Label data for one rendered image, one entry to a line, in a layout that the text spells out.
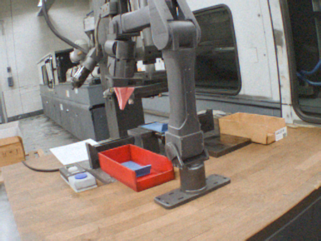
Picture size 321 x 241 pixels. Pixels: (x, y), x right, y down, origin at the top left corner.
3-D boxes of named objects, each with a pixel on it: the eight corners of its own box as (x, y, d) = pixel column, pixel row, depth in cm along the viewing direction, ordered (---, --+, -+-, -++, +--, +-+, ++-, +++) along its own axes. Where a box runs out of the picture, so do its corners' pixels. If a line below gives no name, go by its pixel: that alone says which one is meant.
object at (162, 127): (163, 133, 105) (162, 123, 105) (140, 127, 118) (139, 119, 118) (181, 128, 109) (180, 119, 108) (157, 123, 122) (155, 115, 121)
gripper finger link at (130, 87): (103, 107, 97) (105, 76, 95) (125, 105, 101) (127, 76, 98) (110, 113, 92) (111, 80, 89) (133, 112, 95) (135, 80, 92)
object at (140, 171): (131, 181, 89) (129, 171, 89) (111, 167, 103) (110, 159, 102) (152, 174, 92) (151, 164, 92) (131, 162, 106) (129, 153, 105)
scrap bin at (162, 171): (137, 192, 82) (133, 171, 80) (101, 170, 103) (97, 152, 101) (175, 179, 88) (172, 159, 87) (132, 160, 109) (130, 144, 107)
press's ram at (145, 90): (136, 107, 105) (125, 19, 99) (106, 103, 127) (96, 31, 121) (181, 97, 114) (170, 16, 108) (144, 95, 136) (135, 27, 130)
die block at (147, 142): (144, 158, 110) (141, 137, 108) (130, 152, 118) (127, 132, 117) (190, 143, 120) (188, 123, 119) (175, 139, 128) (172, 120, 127)
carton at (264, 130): (267, 147, 103) (266, 125, 102) (219, 137, 124) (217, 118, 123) (286, 138, 110) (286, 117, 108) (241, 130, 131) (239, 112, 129)
